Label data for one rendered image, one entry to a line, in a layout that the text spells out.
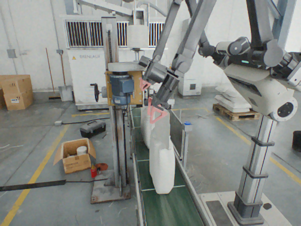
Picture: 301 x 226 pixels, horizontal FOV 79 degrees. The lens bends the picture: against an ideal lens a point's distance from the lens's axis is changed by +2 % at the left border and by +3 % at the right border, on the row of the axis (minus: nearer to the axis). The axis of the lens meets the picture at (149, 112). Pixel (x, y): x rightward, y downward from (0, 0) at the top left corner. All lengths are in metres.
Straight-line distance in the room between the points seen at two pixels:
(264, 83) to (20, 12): 5.84
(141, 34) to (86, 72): 3.14
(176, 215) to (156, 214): 0.14
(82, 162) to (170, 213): 1.43
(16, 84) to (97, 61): 2.12
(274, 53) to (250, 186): 1.02
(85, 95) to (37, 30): 2.34
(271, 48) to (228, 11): 5.72
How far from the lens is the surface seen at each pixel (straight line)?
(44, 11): 5.98
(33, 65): 6.16
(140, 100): 1.69
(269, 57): 0.84
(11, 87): 5.59
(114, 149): 1.96
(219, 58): 1.42
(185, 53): 0.71
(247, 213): 1.75
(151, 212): 1.55
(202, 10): 0.74
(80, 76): 4.49
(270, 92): 1.10
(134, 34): 1.42
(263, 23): 0.84
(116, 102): 1.49
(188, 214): 1.56
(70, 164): 2.58
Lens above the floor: 1.56
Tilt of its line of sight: 21 degrees down
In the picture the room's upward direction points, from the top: straight up
